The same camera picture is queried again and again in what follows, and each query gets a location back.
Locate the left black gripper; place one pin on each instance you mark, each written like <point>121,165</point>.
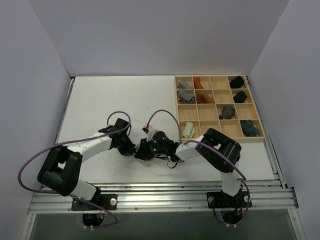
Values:
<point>127,147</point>

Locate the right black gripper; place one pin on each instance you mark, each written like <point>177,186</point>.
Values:
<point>157,145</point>

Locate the pink underwear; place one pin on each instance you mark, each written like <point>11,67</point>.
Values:
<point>139,153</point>

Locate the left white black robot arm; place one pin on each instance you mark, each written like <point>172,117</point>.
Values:
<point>61,169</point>

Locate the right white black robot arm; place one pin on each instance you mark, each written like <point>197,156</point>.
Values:
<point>219,150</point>

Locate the grey striped rolled cloth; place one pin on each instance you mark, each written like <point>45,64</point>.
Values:
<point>186,98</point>

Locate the orange rolled cloth lower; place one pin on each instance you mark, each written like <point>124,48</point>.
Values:
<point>204,98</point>

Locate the orange rolled cloth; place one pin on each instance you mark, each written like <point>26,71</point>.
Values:
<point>204,98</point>
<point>197,82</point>

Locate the orange rolled cloth upper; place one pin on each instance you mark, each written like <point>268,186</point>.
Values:
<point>197,82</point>

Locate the dark grey rolled cloth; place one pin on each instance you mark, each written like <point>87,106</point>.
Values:
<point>227,112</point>

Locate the wooden compartment tray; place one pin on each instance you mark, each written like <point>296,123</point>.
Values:
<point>205,116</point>

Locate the blue striped rolled cloth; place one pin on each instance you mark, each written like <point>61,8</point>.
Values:
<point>248,128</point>

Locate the black rolled cloth lower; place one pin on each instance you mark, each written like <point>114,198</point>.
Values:
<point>240,97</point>

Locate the black rolled cloth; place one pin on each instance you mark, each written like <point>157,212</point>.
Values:
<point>237,82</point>
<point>240,97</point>

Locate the black rolled cloth upper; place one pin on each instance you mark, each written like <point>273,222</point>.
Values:
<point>237,82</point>

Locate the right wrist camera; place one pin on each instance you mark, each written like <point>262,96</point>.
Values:
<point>155,135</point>

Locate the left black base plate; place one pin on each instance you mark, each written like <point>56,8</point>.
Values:
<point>107,201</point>

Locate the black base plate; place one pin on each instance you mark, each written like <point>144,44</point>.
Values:
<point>107,201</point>
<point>221,200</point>

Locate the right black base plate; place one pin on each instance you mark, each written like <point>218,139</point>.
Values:
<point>221,200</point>

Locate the aluminium frame rail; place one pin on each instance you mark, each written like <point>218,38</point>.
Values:
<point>171,197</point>

